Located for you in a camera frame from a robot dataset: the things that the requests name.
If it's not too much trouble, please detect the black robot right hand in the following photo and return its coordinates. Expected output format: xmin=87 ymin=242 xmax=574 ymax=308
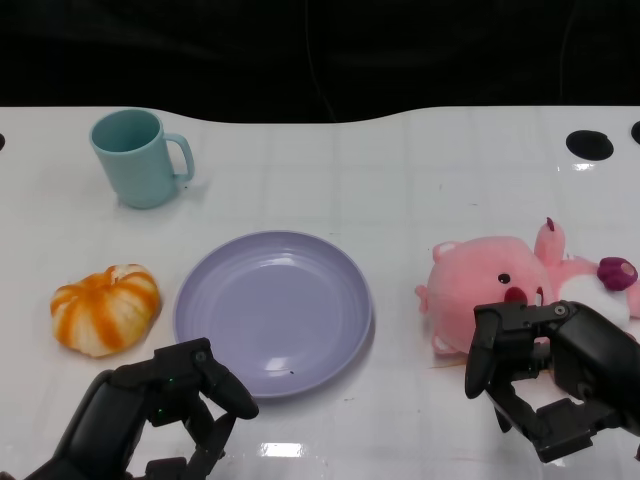
xmin=464 ymin=299 xmax=640 ymax=464

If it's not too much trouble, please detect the orange white striped pumpkin toy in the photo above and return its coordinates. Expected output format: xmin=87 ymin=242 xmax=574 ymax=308
xmin=49 ymin=263 xmax=163 ymax=359

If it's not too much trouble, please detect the black backdrop cloth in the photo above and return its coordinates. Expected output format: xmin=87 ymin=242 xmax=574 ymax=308
xmin=0 ymin=0 xmax=640 ymax=124

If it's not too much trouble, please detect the teal plastic mug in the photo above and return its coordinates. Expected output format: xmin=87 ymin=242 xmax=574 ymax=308
xmin=89 ymin=108 xmax=196 ymax=210

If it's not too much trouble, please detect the pink plush doll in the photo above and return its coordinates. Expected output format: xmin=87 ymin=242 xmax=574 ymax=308
xmin=414 ymin=216 xmax=640 ymax=357

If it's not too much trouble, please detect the purple plastic plate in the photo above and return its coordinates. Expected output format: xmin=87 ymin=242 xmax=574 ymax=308
xmin=173 ymin=229 xmax=375 ymax=400

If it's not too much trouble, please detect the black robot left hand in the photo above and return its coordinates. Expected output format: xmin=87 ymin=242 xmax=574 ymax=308
xmin=49 ymin=337 xmax=260 ymax=480

